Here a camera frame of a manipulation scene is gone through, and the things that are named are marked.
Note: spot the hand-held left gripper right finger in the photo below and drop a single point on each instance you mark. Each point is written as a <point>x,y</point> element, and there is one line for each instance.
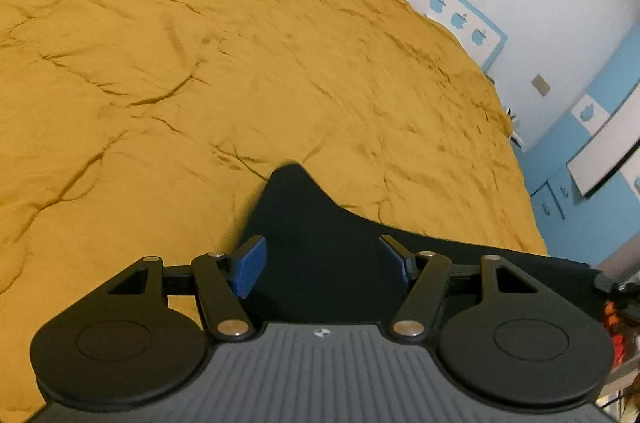
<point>400,260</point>

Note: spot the black pants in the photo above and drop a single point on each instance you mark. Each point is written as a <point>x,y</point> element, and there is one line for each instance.
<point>320,253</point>

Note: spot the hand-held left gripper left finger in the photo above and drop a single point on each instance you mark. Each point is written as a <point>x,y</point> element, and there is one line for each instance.
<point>250,268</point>

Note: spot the blue wardrobe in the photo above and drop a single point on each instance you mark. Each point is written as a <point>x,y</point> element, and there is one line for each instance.
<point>590,183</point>

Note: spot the orange red object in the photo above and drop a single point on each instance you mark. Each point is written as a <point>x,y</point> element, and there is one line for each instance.
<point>614,333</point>

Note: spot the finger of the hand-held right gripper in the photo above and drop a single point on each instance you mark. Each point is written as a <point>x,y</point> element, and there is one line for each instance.
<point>617,285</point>

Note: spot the white nightstand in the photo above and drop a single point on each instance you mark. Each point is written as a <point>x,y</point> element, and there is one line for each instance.
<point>515,130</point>

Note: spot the black framed mirror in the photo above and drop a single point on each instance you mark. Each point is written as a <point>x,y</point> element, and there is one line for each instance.
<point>607,158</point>

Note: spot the yellow quilted blanket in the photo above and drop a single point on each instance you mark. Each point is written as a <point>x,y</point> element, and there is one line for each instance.
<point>200,78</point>

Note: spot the beige wall switch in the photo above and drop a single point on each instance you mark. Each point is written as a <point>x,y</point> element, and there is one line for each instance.
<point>540,85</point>

